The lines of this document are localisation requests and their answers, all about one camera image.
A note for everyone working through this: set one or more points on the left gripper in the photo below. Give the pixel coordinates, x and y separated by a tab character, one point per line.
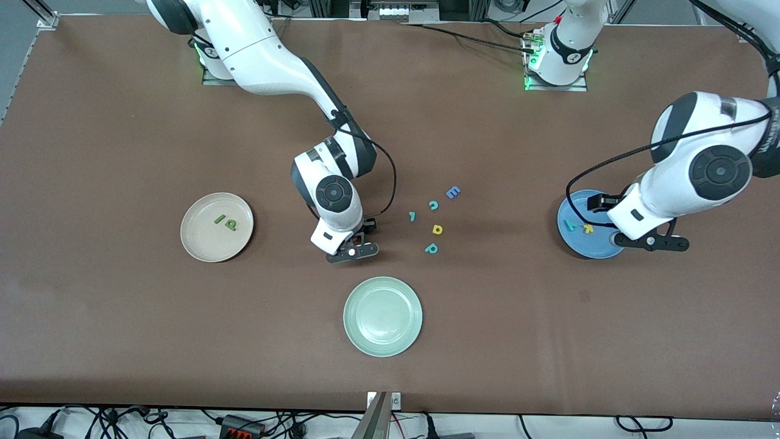
599	203

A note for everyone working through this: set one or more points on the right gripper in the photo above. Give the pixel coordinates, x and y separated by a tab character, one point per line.
369	225

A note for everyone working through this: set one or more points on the green letter p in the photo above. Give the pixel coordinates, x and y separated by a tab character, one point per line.
230	225

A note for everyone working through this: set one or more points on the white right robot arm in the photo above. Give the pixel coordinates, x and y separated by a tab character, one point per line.
262	55

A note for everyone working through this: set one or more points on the blue plate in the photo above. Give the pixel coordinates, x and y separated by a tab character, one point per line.
585	244

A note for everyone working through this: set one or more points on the pale green plate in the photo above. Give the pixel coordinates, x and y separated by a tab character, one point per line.
382	316

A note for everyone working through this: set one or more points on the blue letter E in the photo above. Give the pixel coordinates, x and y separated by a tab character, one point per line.
453	192

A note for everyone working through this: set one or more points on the brown plate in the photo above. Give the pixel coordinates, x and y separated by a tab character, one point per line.
207	244

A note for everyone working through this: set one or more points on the black upright connector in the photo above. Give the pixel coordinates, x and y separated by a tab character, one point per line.
429	427

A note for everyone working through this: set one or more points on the black orange power strip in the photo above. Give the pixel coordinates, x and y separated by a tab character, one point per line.
241	427

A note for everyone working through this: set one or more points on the grey control device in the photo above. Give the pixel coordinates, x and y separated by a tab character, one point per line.
396	11

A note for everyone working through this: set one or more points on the brown table cover mat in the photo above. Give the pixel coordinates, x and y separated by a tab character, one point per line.
122	335

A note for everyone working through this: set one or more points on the black floor plug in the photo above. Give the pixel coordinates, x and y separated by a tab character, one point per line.
36	434

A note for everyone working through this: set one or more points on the white stand bracket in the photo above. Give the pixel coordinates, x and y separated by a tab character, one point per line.
396	400

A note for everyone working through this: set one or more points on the metal camera stand bar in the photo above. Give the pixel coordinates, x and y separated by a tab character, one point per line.
373	421

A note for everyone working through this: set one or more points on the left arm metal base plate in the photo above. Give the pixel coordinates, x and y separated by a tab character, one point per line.
551	88

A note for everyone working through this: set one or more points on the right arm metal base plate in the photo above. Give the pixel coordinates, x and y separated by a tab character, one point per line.
210	81

